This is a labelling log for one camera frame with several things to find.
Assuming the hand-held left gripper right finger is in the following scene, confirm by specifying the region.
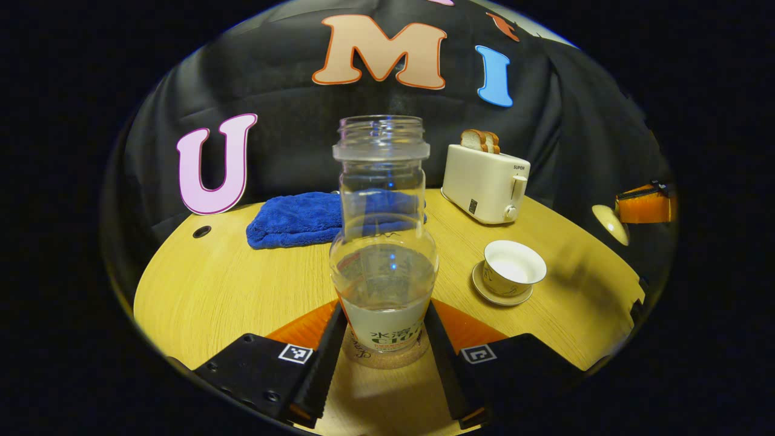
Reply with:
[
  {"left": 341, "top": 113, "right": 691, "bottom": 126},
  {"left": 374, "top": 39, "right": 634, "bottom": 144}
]
[{"left": 422, "top": 298, "right": 585, "bottom": 431}]

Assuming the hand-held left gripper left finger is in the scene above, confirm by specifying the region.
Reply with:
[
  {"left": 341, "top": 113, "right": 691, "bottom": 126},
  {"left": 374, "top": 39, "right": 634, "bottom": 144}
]
[{"left": 193, "top": 300, "right": 349, "bottom": 429}]

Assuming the cream teacup lid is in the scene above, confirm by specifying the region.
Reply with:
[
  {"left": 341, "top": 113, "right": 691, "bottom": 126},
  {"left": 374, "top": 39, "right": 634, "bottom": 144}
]
[{"left": 592, "top": 205, "right": 630, "bottom": 246}]

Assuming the round cork coaster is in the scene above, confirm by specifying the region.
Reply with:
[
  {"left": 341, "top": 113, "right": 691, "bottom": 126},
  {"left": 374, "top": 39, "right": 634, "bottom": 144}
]
[{"left": 341, "top": 327, "right": 430, "bottom": 369}]

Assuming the clear plastic water bottle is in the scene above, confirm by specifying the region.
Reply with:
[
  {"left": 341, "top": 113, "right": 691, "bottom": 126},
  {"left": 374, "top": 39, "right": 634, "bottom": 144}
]
[{"left": 330, "top": 115, "right": 439, "bottom": 353}]

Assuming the cream teacup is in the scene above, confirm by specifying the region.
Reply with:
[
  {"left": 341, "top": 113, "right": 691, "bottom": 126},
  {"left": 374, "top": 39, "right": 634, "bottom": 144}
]
[{"left": 483, "top": 240, "right": 547, "bottom": 298}]

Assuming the cream saucer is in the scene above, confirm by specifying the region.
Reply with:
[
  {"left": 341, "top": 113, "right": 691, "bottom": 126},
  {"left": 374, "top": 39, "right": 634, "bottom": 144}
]
[{"left": 472, "top": 260, "right": 534, "bottom": 307}]

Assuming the blue towel cloth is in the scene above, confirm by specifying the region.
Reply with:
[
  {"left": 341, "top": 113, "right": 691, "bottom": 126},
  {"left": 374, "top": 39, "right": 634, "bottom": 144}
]
[{"left": 246, "top": 191, "right": 427, "bottom": 250}]

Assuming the cream toaster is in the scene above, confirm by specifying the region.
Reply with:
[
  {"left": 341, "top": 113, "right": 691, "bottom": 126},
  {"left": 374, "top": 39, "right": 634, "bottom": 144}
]
[{"left": 441, "top": 144, "right": 532, "bottom": 225}]

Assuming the black backdrop cloth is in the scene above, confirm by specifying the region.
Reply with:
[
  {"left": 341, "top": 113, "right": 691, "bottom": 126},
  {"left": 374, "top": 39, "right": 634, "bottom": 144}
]
[{"left": 103, "top": 0, "right": 676, "bottom": 291}]

